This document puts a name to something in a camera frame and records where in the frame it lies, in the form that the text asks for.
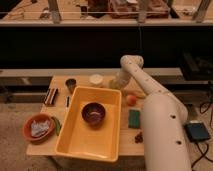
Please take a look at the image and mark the brown dried bunch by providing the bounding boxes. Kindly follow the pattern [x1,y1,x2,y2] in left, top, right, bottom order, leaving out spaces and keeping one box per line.
[135,132,143,143]

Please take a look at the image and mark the orange plastic bowl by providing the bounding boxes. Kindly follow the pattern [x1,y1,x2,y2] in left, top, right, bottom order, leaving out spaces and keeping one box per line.
[22,113,55,144]

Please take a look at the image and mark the dark brown bowl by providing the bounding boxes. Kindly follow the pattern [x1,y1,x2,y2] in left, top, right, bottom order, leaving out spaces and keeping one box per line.
[81,102,106,126]

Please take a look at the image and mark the yellow plastic tub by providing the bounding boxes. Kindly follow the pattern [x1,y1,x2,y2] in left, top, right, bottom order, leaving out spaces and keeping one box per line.
[55,86,122,162]

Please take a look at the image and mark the dark metal cup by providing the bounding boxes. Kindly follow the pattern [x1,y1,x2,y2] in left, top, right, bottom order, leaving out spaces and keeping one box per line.
[65,79,76,93]

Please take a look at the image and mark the wooden table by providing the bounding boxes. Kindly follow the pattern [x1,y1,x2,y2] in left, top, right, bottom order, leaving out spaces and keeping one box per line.
[27,76,144,157]

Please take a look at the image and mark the black foot pedal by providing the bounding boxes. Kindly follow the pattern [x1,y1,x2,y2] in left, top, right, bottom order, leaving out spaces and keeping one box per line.
[184,123,211,142]

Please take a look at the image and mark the yellow banana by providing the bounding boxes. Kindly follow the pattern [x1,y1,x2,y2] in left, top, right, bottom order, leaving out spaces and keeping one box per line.
[133,90,146,99]

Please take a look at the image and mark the green pepper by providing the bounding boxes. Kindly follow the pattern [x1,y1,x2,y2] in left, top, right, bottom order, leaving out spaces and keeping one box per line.
[51,116,61,136]

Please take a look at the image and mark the white cup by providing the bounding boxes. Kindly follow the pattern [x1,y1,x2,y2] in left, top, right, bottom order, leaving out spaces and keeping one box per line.
[89,74,103,87]

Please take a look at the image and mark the black marker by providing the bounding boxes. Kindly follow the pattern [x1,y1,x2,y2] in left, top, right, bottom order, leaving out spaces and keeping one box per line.
[66,96,70,107]

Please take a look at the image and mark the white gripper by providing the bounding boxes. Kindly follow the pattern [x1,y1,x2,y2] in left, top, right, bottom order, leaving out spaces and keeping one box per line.
[109,69,131,89]

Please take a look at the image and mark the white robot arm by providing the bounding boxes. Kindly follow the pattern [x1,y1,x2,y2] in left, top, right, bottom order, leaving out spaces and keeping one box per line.
[113,55,192,171]

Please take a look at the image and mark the orange fruit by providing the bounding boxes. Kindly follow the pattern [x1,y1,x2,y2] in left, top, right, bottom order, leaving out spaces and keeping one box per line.
[126,95,137,106]

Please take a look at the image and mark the crumpled white cloth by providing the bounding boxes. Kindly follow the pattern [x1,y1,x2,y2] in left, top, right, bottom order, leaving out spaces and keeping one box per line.
[31,120,50,138]

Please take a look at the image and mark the green sponge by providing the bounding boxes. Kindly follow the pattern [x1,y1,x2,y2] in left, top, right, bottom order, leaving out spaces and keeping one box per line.
[128,110,140,129]

